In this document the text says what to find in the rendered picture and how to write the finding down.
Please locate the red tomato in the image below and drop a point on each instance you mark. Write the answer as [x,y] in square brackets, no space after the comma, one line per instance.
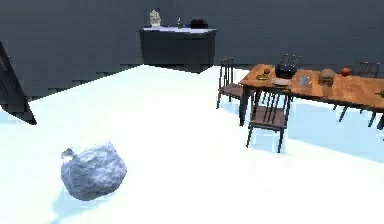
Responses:
[346,71]

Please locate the grey tied garbage bag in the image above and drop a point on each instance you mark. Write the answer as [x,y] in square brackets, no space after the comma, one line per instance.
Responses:
[93,173]

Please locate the brown wooden dining table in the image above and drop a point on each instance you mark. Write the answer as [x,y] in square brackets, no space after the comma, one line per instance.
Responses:
[346,90]

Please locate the black toaster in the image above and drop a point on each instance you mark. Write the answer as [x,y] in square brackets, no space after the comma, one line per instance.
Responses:
[285,71]

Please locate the grey flat dish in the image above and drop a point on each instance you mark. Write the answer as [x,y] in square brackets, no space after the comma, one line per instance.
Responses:
[280,82]

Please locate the brown round fruit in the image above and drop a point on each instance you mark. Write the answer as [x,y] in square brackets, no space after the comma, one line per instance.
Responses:
[266,71]

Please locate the green glass bottle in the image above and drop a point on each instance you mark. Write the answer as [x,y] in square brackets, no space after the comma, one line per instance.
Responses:
[179,24]

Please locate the dark leaning panel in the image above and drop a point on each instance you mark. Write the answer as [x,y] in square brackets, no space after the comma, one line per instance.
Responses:
[11,90]

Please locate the dark sideboard cabinet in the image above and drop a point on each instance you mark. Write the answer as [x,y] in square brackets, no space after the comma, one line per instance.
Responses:
[176,48]

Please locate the brown bread loaf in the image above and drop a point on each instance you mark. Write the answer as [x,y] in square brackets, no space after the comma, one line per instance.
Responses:
[326,77]

